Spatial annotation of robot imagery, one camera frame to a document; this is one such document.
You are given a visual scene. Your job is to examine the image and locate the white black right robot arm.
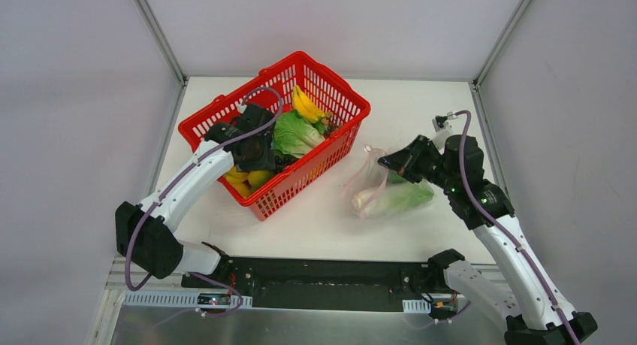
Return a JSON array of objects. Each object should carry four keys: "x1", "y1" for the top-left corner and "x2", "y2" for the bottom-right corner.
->
[{"x1": 377, "y1": 135, "x2": 598, "y2": 344}]

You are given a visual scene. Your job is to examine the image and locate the orange yellow bell pepper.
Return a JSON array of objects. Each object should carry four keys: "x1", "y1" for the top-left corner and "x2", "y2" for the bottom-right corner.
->
[{"x1": 247, "y1": 170, "x2": 274, "y2": 189}]

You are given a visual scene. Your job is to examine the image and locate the yellow banana bunch front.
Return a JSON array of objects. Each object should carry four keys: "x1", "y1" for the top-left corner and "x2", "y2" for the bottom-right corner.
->
[{"x1": 223, "y1": 166, "x2": 249, "y2": 183}]

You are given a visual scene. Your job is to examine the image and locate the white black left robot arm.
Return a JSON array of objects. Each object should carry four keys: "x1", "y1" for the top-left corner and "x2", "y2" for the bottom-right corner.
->
[{"x1": 115, "y1": 103, "x2": 275, "y2": 289}]

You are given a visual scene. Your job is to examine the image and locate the yellow banana bunch back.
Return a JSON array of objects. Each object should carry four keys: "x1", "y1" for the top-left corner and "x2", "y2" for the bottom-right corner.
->
[{"x1": 292, "y1": 85, "x2": 328, "y2": 125}]

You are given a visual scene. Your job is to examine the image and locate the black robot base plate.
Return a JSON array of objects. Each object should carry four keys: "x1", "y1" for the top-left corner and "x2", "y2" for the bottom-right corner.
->
[{"x1": 210, "y1": 256, "x2": 453, "y2": 312}]

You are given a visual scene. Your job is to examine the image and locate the green napa cabbage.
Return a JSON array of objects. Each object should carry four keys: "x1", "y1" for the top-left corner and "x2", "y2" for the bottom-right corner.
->
[{"x1": 351, "y1": 183, "x2": 434, "y2": 219}]

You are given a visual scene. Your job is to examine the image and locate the yellow banana bunch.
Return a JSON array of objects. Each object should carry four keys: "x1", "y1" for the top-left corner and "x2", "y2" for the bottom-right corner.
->
[
  {"x1": 292, "y1": 85, "x2": 328, "y2": 125},
  {"x1": 223, "y1": 166, "x2": 249, "y2": 183}
]

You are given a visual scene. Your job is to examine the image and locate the green lettuce leaf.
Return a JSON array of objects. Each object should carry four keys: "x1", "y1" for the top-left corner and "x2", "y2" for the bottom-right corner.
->
[{"x1": 273, "y1": 110, "x2": 325, "y2": 159}]

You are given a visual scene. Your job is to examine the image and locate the green bell pepper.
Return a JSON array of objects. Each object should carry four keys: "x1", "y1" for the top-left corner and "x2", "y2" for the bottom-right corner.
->
[{"x1": 387, "y1": 171, "x2": 407, "y2": 184}]

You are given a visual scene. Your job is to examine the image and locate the red plastic shopping basket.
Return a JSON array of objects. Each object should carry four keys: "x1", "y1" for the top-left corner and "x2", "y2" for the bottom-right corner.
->
[{"x1": 178, "y1": 51, "x2": 371, "y2": 221}]

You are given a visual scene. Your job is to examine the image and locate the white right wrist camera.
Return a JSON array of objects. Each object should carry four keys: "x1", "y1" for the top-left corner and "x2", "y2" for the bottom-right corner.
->
[{"x1": 431, "y1": 112, "x2": 457, "y2": 150}]

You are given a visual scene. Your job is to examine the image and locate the clear zip top bag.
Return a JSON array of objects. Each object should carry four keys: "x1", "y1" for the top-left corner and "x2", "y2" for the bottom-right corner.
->
[{"x1": 341, "y1": 145, "x2": 435, "y2": 219}]

